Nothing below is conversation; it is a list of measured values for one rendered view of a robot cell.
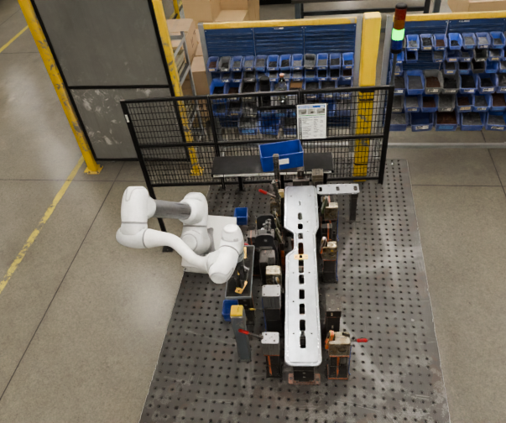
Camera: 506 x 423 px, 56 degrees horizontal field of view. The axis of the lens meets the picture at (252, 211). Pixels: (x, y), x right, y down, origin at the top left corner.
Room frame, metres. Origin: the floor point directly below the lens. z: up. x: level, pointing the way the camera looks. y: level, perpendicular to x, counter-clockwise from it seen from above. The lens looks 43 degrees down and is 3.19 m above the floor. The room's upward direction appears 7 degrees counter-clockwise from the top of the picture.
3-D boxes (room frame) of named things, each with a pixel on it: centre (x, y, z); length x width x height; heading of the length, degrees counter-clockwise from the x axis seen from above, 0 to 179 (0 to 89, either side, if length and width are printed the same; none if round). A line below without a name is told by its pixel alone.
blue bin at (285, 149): (2.79, -0.26, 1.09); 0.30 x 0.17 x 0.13; 92
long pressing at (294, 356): (1.86, -0.26, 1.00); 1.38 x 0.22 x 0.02; 172
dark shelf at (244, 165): (2.80, -0.19, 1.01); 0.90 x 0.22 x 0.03; 82
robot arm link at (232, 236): (1.57, 0.12, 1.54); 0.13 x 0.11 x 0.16; 160
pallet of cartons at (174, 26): (5.61, 0.43, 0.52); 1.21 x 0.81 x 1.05; 171
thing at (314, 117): (2.87, -0.50, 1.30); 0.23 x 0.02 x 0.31; 82
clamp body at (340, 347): (1.27, -0.35, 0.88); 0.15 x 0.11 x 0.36; 82
